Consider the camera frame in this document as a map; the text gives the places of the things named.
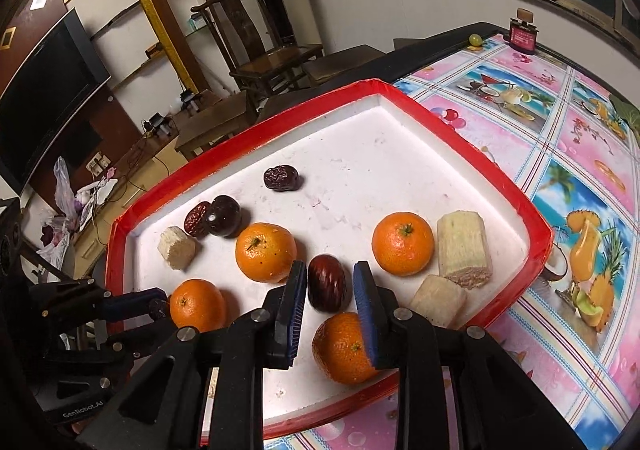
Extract red rimmed white tray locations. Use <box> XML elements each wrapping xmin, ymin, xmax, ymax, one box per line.
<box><xmin>104</xmin><ymin>78</ymin><xmax>556</xmax><ymax>446</ymax></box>

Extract red jujube date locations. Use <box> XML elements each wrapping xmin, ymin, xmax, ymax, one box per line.
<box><xmin>307</xmin><ymin>254</ymin><xmax>347</xmax><ymax>313</ymax></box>
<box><xmin>183</xmin><ymin>202</ymin><xmax>210</xmax><ymax>239</ymax></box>
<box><xmin>149</xmin><ymin>298</ymin><xmax>170</xmax><ymax>322</ymax></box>

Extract pink perfume bottle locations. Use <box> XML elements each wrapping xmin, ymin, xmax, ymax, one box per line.
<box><xmin>508</xmin><ymin>8</ymin><xmax>538</xmax><ymax>55</ymax></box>

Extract orange mandarin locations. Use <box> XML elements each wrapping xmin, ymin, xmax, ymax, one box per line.
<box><xmin>311</xmin><ymin>312</ymin><xmax>378</xmax><ymax>386</ymax></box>
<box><xmin>234</xmin><ymin>222</ymin><xmax>297</xmax><ymax>284</ymax></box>
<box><xmin>169</xmin><ymin>279</ymin><xmax>227</xmax><ymax>333</ymax></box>
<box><xmin>371</xmin><ymin>211</ymin><xmax>435</xmax><ymax>277</ymax></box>

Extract black television screen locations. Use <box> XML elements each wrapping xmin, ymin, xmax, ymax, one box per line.
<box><xmin>1</xmin><ymin>9</ymin><xmax>111</xmax><ymax>195</ymax></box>

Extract dark wooden stool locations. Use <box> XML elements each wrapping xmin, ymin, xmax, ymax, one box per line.
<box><xmin>302</xmin><ymin>44</ymin><xmax>385</xmax><ymax>86</ymax></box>

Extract dark wooden armchair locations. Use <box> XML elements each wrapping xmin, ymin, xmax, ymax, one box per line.
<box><xmin>191</xmin><ymin>0</ymin><xmax>323</xmax><ymax>98</ymax></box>

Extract colourful fruit print tablecloth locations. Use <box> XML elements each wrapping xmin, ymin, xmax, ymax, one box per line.
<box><xmin>264</xmin><ymin>32</ymin><xmax>640</xmax><ymax>450</ymax></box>

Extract small green grape far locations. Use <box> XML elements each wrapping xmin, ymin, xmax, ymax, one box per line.
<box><xmin>469</xmin><ymin>34</ymin><xmax>483</xmax><ymax>48</ymax></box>

